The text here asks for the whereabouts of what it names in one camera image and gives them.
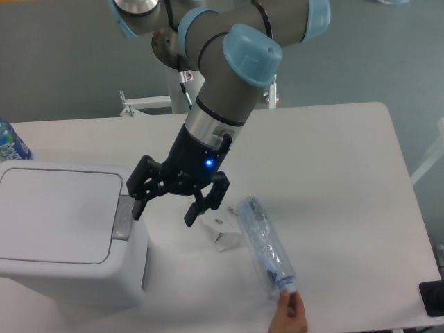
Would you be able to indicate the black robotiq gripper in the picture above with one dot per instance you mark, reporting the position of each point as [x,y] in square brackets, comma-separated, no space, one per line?
[190,166]

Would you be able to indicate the crushed clear plastic bottle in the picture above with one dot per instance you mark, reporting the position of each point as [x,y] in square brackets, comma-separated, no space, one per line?
[271,258]

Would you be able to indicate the white push-lid trash can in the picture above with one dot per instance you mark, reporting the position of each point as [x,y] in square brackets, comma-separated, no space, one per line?
[67,232]

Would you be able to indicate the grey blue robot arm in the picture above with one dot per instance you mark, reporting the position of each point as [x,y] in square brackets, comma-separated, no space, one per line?
[238,52]

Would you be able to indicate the bare human hand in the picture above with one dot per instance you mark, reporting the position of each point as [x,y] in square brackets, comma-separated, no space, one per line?
[290,314]

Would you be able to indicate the crumpled white paper carton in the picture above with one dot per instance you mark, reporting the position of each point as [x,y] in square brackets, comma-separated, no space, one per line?
[220,228]

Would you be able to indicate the blue labelled drink bottle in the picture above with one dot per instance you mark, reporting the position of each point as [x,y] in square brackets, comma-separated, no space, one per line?
[12,146]

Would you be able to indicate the black device at table edge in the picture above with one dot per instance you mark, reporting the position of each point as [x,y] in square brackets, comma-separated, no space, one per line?
[432,297]

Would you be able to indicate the white frame at right edge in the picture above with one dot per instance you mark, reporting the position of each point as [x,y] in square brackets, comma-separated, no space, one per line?
[430,156]

